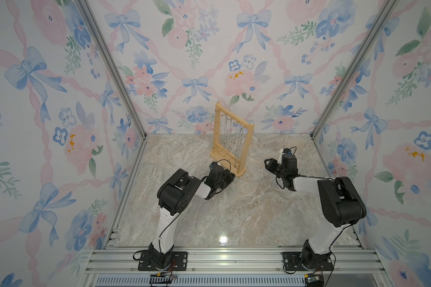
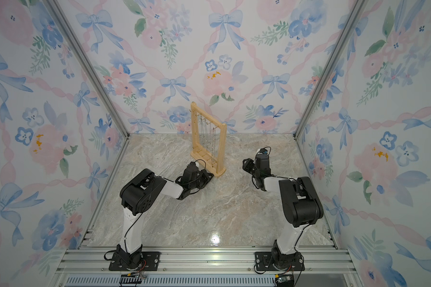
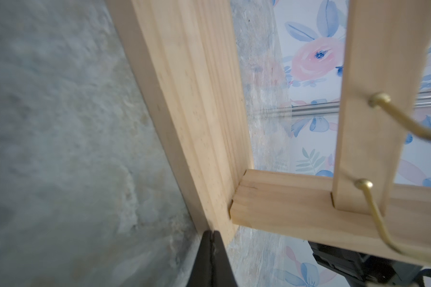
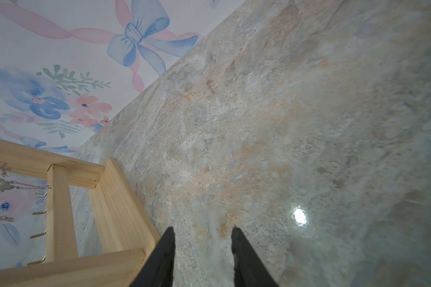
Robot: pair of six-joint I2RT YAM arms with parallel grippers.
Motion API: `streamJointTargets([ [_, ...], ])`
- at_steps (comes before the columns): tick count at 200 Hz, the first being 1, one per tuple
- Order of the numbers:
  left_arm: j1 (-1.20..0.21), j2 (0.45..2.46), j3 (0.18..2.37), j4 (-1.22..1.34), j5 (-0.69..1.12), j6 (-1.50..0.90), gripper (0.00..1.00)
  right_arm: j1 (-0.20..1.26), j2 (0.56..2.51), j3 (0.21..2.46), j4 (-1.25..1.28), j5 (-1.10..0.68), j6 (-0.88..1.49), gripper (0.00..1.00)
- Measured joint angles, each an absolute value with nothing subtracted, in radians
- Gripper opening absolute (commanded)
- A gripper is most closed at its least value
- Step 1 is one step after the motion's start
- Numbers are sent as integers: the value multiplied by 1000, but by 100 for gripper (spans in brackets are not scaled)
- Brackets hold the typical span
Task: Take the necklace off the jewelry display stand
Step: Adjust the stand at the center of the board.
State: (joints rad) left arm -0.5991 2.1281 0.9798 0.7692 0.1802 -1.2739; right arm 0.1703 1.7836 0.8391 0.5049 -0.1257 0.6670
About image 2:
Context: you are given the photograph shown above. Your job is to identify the silver chain necklace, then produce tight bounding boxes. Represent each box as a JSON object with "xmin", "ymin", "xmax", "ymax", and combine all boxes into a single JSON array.
[{"xmin": 210, "ymin": 123, "xmax": 217, "ymax": 160}]

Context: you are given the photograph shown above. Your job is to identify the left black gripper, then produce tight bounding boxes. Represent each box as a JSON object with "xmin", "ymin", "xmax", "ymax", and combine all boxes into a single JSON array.
[{"xmin": 190, "ymin": 170, "xmax": 214, "ymax": 192}]

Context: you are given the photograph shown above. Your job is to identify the left aluminium corner post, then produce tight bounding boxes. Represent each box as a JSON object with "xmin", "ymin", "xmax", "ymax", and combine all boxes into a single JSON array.
[{"xmin": 43, "ymin": 0, "xmax": 129, "ymax": 139}]

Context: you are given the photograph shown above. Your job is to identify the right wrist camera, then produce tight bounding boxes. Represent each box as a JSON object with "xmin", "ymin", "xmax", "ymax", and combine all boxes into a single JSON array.
[{"xmin": 256, "ymin": 146, "xmax": 271, "ymax": 158}]

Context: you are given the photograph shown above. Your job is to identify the aluminium corner post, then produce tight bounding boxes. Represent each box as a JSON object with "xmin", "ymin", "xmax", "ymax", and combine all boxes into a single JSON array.
[
  {"xmin": 294, "ymin": 0, "xmax": 366, "ymax": 141},
  {"xmin": 43, "ymin": 0, "xmax": 129, "ymax": 139}
]

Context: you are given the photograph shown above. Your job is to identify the aluminium mounting rail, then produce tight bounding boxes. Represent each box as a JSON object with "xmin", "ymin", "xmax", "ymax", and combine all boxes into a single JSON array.
[{"xmin": 49, "ymin": 246, "xmax": 362, "ymax": 287}]

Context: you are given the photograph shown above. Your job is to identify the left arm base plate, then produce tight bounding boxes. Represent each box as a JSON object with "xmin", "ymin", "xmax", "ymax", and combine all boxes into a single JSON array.
[{"xmin": 108, "ymin": 252, "xmax": 161, "ymax": 271}]

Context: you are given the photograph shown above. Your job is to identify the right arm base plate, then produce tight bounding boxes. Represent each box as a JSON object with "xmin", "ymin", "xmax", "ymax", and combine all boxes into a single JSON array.
[{"xmin": 255, "ymin": 251, "xmax": 305, "ymax": 272}]

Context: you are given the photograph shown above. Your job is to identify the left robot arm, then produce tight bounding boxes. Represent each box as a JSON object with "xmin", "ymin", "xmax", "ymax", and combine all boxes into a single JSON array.
[{"xmin": 104, "ymin": 161, "xmax": 214, "ymax": 271}]

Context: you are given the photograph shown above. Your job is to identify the wooden jewelry display stand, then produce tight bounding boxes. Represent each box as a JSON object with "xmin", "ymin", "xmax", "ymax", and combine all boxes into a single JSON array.
[{"xmin": 190, "ymin": 102, "xmax": 227, "ymax": 177}]

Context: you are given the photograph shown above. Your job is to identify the right aluminium corner post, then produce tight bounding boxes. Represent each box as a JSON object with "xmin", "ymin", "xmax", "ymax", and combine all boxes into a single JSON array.
[{"xmin": 294, "ymin": 0, "xmax": 366, "ymax": 141}]

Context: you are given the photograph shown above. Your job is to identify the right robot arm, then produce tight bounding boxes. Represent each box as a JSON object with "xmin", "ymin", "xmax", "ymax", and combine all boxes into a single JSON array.
[{"xmin": 243, "ymin": 148, "xmax": 324, "ymax": 271}]

